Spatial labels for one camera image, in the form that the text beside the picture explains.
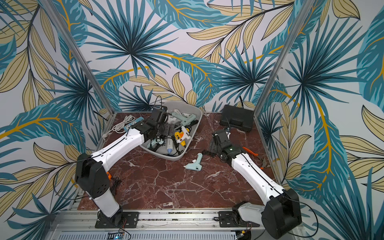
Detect white blue-tip glue gun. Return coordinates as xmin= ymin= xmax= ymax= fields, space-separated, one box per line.
xmin=166 ymin=137 xmax=174 ymax=155

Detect yellow glue gun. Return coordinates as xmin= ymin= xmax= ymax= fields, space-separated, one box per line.
xmin=175 ymin=132 xmax=186 ymax=147

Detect small mint glue gun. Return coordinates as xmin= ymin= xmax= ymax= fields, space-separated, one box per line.
xmin=184 ymin=153 xmax=203 ymax=171

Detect white glue gun orange trigger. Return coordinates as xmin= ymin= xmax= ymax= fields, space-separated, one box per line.
xmin=175 ymin=126 xmax=191 ymax=143

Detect large mint green glue gun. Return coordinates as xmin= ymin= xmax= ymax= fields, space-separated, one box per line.
xmin=171 ymin=109 xmax=197 ymax=127

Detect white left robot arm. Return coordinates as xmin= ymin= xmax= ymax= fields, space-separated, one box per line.
xmin=75 ymin=107 xmax=168 ymax=225

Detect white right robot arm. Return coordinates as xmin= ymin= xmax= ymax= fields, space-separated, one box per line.
xmin=212 ymin=130 xmax=302 ymax=239

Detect grey plastic storage box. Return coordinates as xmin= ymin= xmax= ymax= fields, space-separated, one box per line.
xmin=139 ymin=101 xmax=204 ymax=162

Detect black tool case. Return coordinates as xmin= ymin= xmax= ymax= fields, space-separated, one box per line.
xmin=220 ymin=105 xmax=254 ymax=133

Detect teal power strip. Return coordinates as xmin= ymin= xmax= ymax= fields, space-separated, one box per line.
xmin=124 ymin=117 xmax=144 ymax=132

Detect orange handled pliers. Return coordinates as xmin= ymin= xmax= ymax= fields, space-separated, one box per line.
xmin=243 ymin=147 xmax=268 ymax=170

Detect front aluminium rail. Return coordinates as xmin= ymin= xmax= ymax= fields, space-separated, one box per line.
xmin=44 ymin=208 xmax=307 ymax=240

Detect right aluminium frame post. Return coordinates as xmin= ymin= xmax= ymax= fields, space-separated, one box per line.
xmin=254 ymin=0 xmax=315 ymax=117

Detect aluminium frame post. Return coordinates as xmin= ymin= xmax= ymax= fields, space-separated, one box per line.
xmin=41 ymin=0 xmax=115 ymax=115
xmin=254 ymin=0 xmax=315 ymax=117

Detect left aluminium frame post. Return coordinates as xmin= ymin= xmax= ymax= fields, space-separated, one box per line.
xmin=41 ymin=0 xmax=115 ymax=115

